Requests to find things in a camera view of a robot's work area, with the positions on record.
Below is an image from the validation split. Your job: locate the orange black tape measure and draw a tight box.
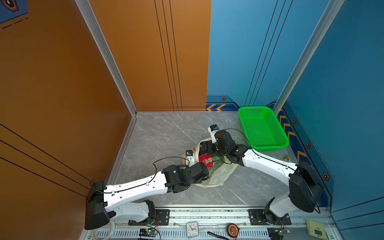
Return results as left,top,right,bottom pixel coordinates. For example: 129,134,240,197
227,224,240,238

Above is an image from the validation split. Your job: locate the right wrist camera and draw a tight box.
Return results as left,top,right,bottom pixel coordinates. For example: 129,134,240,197
208,125,220,144

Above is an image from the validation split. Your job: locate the aluminium corner post right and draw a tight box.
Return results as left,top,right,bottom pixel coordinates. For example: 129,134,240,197
273,0,345,116

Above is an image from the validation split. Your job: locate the aluminium front rail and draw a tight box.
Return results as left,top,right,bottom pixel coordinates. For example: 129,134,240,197
80,205,343,240

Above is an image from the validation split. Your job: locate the left green circuit board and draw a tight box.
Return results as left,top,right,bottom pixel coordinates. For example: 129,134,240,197
138,228,160,240

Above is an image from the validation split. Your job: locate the red dragon fruit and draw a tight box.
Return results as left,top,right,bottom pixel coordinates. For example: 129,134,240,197
199,155,221,170

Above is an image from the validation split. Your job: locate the aluminium corner post left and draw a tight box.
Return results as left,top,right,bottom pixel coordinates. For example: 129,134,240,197
74,0,138,117

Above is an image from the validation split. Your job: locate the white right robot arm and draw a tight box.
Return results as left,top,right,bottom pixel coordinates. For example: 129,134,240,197
198,130,323,225

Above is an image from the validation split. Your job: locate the right green circuit board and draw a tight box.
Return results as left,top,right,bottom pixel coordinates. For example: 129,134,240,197
267,228,291,240

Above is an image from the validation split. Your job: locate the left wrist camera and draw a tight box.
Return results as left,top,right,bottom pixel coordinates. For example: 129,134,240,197
185,150,195,167

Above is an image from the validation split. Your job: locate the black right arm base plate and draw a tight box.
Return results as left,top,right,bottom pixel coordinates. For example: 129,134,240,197
248,209,292,226

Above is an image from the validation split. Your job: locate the black strap on rail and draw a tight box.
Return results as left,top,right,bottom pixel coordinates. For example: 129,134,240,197
207,231,230,240

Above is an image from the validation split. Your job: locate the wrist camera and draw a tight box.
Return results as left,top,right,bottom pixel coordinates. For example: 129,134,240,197
208,125,220,144
185,150,195,167

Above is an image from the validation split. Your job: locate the small white clock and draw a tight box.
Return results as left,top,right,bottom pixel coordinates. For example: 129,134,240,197
186,221,200,239

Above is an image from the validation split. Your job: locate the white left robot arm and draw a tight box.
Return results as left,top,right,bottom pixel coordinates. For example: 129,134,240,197
84,163,209,230

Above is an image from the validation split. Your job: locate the aluminium corner post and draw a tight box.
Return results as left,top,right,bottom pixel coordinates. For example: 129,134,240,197
74,0,138,117
273,0,345,116

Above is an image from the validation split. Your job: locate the green plastic basket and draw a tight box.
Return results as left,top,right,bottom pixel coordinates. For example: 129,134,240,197
238,106,289,152

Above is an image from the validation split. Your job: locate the green wall switch box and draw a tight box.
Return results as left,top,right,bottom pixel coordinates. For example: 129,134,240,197
306,219,328,240

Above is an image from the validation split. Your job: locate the green circuit board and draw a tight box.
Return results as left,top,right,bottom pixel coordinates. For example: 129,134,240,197
138,228,160,240
267,228,291,240

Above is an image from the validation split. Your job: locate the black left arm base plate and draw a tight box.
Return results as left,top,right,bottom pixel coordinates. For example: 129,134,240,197
128,209,170,226

